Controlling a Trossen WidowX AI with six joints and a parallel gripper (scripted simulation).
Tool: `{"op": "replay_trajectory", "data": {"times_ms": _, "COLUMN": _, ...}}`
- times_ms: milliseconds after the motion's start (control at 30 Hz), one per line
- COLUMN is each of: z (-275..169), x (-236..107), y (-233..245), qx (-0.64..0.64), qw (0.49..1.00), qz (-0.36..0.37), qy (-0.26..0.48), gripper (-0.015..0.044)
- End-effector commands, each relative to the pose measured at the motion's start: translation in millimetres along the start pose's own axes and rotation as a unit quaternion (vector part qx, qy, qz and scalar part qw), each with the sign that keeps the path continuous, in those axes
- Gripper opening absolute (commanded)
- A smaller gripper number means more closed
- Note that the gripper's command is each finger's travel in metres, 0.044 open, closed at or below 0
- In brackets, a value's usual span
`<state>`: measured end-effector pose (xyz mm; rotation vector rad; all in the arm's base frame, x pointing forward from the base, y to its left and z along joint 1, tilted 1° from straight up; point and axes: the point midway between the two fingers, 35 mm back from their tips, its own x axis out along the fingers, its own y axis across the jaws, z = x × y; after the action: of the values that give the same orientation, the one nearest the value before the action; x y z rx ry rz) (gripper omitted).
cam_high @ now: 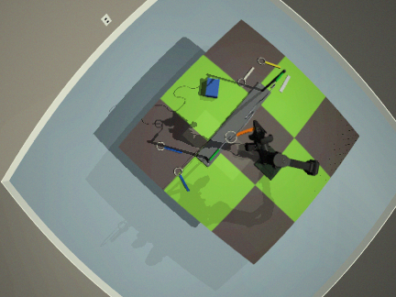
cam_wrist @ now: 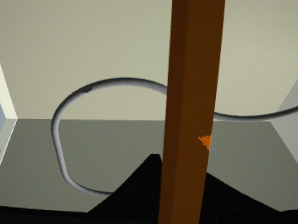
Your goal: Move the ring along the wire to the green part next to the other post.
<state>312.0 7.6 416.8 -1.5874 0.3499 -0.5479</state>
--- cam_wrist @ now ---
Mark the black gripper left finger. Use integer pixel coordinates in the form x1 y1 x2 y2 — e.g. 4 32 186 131
0 155 162 224

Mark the brown long bar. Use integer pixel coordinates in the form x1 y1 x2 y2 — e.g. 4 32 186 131
158 0 225 224

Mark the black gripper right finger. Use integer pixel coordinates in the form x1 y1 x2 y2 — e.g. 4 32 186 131
200 172 298 224

